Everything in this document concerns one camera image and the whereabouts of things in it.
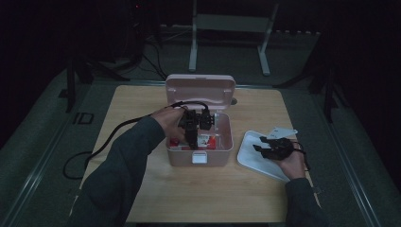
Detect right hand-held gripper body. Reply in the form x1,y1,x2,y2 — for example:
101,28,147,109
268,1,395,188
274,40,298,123
260,136,297,161

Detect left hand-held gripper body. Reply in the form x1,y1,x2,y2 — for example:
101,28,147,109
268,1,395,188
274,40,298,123
178,108,218,132

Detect red and white ointment carton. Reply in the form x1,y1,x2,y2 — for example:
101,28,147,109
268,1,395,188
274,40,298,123
168,133,218,151

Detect pink medicine box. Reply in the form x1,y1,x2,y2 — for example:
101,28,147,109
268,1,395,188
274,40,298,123
165,74,236,167

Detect person's right hand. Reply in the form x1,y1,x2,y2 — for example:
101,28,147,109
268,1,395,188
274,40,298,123
276,144,307,181

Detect person's left hand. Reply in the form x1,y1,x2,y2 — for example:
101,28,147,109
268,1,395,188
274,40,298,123
150,106,189,144

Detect white tray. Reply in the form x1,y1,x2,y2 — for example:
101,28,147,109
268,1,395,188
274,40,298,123
236,130,299,183

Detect white paper carton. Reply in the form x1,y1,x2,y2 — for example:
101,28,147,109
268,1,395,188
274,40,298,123
267,126,299,141

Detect black tripod stand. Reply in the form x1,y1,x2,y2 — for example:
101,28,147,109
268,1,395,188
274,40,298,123
272,61,349,125
58,56,131,114

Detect white metal stand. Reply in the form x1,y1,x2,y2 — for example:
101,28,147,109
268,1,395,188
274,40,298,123
187,0,281,77

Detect white power strip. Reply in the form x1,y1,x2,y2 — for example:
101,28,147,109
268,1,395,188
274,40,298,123
273,29,322,40

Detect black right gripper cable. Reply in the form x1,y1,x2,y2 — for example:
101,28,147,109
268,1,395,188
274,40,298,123
292,141,312,172

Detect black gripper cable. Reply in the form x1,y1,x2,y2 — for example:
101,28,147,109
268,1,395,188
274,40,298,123
292,141,312,172
62,100,211,181

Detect black floor cables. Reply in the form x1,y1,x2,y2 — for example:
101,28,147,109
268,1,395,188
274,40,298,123
137,37,169,80

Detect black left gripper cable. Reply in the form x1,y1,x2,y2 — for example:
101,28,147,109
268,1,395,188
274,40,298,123
62,100,211,181

